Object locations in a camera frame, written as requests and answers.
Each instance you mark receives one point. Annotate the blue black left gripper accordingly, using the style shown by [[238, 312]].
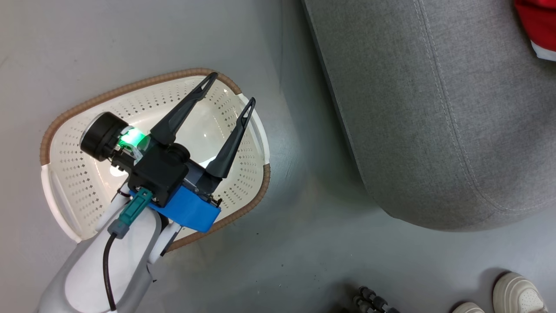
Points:
[[191, 211]]

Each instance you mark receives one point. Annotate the red jersey with white hem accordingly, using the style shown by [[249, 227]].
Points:
[[538, 21]]

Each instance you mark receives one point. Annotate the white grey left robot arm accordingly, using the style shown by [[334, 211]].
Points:
[[87, 269]]

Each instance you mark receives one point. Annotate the white perforated laundry basket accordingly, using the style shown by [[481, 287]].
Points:
[[74, 174]]

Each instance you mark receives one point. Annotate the grey fabric sofa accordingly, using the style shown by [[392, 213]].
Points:
[[412, 108]]

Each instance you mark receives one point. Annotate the black ribbed object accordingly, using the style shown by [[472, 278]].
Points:
[[373, 302]]

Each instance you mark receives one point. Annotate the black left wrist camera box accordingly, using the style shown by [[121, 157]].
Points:
[[158, 174]]

